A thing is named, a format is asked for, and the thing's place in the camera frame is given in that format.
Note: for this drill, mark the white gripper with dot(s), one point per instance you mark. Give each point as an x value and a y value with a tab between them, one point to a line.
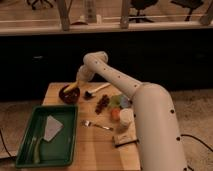
84	75

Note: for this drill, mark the yellow banana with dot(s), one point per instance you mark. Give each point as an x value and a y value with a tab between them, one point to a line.
70	87

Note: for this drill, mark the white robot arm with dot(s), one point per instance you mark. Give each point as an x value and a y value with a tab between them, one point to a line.
159	141

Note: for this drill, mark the dark purple bowl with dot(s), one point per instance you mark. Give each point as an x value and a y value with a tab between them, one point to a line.
70	97

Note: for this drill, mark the dark red grapes bunch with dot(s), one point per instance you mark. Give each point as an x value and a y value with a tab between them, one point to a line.
102	103

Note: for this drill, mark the green toy vegetable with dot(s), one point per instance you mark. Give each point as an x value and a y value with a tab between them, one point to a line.
115	101

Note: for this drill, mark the blue toy item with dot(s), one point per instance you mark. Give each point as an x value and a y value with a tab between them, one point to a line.
124	102

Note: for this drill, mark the silver fork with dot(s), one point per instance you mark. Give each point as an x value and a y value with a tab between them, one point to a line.
89	123

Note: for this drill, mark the small orange fruit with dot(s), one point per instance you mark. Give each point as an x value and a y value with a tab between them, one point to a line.
115	114

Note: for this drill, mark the grey cleaver knife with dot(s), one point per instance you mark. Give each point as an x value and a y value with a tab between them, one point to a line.
51	128

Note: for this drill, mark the wooden table leg left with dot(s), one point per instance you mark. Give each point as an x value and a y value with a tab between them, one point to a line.
63	13

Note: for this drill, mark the wooden table leg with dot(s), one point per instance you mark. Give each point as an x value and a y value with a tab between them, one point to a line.
63	13
124	20

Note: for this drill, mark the green plastic tray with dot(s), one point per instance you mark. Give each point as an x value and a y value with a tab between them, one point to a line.
60	150

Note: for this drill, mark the wooden table leg middle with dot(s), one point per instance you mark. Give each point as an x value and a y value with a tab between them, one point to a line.
124	20

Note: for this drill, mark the black office chair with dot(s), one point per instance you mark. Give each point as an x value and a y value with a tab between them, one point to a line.
141	5

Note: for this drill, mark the white handled dish brush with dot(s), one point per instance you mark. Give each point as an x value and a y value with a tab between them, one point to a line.
90	93

